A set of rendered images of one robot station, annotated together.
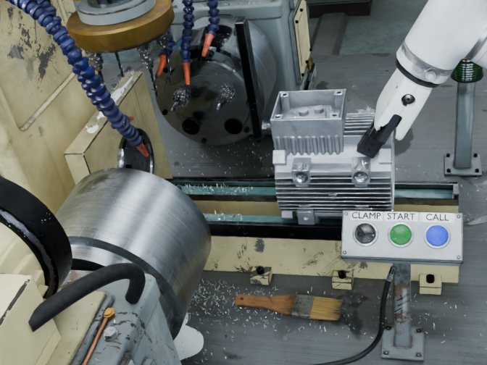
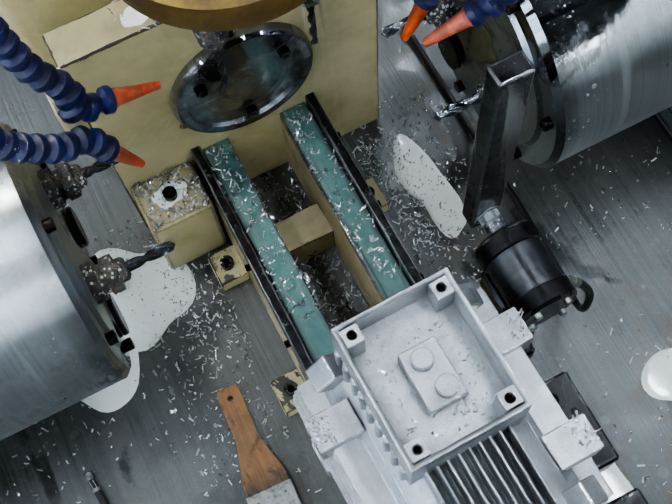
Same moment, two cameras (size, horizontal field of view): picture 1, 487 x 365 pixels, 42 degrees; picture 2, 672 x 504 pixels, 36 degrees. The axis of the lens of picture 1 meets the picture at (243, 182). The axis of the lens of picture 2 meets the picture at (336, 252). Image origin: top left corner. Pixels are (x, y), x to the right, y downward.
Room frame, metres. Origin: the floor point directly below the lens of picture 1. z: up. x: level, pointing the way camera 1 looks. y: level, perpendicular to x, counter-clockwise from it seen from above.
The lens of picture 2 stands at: (0.79, -0.24, 1.86)
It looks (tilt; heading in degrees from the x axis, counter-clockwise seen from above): 68 degrees down; 50
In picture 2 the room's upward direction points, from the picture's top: 7 degrees counter-clockwise
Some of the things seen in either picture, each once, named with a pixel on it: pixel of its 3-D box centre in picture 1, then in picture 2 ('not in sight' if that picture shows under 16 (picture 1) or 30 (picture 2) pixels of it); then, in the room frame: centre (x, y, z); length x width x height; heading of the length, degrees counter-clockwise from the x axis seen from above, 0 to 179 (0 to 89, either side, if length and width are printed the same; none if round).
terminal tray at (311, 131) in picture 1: (310, 122); (427, 378); (0.96, -0.14, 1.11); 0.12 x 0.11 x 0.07; 72
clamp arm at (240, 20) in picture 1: (251, 80); (494, 152); (1.13, -0.05, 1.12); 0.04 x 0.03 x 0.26; 70
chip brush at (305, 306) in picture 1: (287, 304); (263, 476); (0.83, -0.04, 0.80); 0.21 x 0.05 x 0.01; 68
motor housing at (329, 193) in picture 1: (337, 165); (448, 447); (0.95, -0.17, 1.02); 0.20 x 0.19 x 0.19; 72
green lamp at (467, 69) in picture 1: (467, 65); not in sight; (1.15, -0.50, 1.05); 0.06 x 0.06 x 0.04
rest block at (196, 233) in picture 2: not in sight; (180, 214); (0.97, 0.22, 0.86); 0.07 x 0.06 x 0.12; 160
